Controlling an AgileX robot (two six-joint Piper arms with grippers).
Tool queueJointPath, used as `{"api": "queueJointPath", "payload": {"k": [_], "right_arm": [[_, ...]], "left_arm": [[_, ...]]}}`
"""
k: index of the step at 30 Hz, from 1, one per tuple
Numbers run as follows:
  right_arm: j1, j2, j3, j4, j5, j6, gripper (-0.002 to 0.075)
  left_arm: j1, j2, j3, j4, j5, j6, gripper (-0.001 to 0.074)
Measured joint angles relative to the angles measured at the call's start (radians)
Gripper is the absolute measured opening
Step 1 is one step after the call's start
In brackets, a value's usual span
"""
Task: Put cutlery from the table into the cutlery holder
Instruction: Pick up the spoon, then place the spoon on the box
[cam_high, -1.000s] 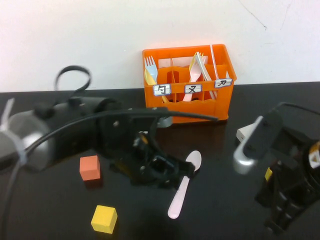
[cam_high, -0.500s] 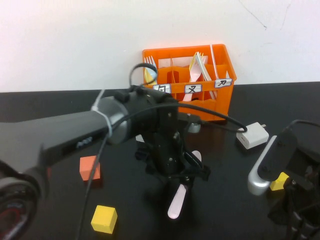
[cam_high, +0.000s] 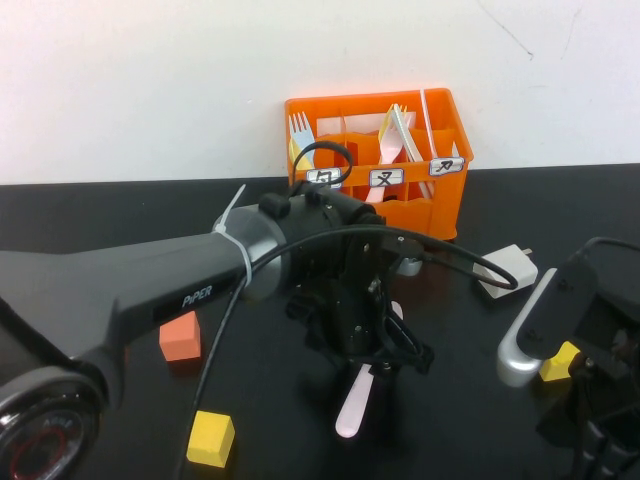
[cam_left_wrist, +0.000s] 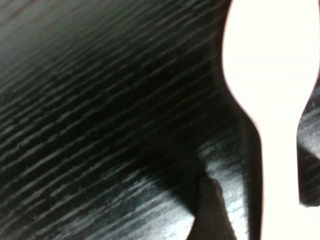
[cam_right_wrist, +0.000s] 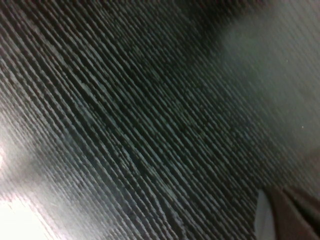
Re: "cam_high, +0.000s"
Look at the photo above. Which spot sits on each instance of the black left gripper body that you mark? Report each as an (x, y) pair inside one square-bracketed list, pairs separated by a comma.
[(355, 310)]

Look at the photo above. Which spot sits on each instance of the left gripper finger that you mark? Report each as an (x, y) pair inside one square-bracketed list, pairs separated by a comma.
[(410, 360), (365, 361)]

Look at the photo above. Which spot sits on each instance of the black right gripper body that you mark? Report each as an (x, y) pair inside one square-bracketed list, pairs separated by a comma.
[(610, 380)]

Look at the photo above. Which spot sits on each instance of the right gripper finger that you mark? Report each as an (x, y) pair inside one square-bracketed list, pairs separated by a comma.
[(592, 455), (625, 455)]

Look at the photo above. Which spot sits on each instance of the pink plastic spoon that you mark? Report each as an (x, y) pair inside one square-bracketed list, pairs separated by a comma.
[(352, 405)]

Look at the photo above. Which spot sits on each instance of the pink plastic fork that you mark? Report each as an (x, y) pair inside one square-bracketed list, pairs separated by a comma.
[(389, 150)]

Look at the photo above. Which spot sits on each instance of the yellow plastic spoon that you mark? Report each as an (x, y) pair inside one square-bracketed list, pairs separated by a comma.
[(295, 152)]

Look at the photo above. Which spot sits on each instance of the pink plastic knife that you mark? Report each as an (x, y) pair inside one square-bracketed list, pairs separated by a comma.
[(429, 125)]

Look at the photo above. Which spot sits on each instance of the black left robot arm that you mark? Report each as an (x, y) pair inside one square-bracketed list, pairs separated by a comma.
[(125, 280)]

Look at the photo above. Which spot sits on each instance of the orange plastic cutlery holder crate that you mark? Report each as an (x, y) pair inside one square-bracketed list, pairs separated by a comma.
[(425, 210)]

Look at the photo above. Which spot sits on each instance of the yellow cube block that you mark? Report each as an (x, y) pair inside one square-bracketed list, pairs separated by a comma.
[(555, 367), (212, 440)]

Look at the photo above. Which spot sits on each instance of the white zip tie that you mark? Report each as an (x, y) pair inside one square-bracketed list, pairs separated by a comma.
[(245, 265)]

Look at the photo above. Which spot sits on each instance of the paper label with fork character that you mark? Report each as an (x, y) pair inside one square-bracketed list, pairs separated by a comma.
[(386, 178)]

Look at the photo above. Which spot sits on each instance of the paper label with spoon character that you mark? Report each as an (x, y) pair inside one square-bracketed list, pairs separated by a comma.
[(320, 179)]

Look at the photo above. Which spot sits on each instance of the paper label with knife character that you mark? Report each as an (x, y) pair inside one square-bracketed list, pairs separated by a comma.
[(446, 167)]

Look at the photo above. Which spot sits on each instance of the orange cube block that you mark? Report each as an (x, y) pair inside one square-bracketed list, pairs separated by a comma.
[(180, 340)]

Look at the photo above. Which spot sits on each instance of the grey-white plastic knife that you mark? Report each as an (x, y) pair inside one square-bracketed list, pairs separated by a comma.
[(407, 140)]

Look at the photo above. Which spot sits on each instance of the yellow plastic fork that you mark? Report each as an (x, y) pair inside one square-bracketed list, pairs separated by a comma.
[(384, 132)]

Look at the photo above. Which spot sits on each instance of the light blue plastic fork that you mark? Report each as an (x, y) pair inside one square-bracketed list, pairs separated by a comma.
[(302, 132)]

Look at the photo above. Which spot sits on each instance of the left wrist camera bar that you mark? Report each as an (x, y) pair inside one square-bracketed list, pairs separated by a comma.
[(410, 267)]

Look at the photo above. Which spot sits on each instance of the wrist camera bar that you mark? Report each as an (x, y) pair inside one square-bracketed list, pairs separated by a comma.
[(410, 267), (550, 320)]

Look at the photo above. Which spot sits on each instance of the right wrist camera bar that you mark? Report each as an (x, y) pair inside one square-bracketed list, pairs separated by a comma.
[(550, 320)]

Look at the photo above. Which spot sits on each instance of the white USB wall charger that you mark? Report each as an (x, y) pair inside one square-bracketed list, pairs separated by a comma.
[(510, 260)]

